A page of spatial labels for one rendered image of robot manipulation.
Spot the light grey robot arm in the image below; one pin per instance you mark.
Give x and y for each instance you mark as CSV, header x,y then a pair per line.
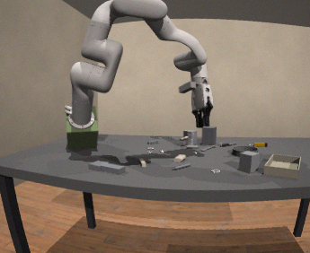
x,y
97,47

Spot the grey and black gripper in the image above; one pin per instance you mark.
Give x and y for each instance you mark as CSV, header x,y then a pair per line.
x,y
201,99

